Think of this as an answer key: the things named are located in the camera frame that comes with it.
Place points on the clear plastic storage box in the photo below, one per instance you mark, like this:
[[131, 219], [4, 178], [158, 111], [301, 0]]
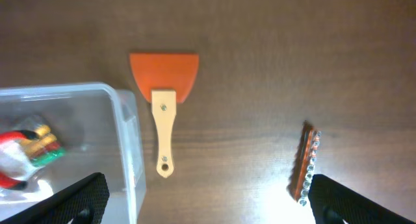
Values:
[[98, 127]]

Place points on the clear pack of coloured bits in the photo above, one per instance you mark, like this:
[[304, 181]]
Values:
[[47, 148]]

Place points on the orange scraper with wooden handle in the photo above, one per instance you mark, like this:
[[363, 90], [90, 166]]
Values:
[[165, 80]]

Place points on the orange socket rail with sockets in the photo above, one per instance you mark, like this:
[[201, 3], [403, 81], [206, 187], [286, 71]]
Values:
[[304, 164]]

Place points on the red handled pliers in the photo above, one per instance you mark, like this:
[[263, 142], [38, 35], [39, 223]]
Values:
[[16, 166]]

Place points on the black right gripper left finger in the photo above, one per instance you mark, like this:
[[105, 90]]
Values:
[[84, 202]]

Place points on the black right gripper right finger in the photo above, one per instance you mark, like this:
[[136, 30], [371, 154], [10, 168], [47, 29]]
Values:
[[331, 202]]

